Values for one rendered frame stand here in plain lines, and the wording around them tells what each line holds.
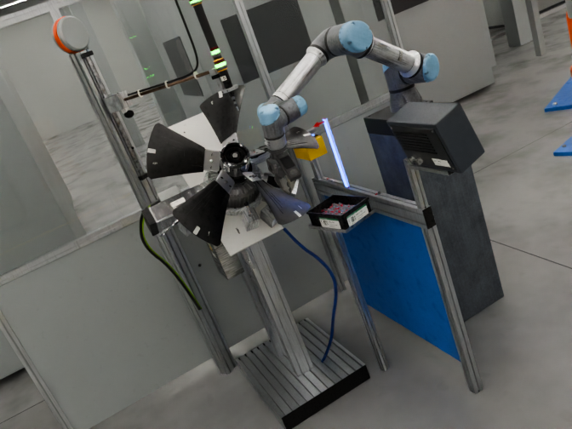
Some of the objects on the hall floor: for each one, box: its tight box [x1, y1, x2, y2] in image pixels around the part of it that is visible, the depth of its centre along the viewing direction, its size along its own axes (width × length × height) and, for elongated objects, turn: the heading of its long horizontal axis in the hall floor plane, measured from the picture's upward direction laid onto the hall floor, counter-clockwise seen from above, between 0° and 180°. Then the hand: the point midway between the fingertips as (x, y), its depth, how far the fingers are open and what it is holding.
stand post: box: [246, 240, 314, 377], centre depth 263 cm, size 4×9×91 cm, turn 157°
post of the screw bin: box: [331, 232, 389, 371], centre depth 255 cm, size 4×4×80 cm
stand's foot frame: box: [236, 318, 370, 429], centre depth 286 cm, size 62×46×8 cm
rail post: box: [421, 225, 483, 394], centre depth 223 cm, size 4×4×78 cm
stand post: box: [237, 251, 286, 357], centre depth 280 cm, size 4×9×115 cm, turn 157°
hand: (289, 192), depth 217 cm, fingers closed
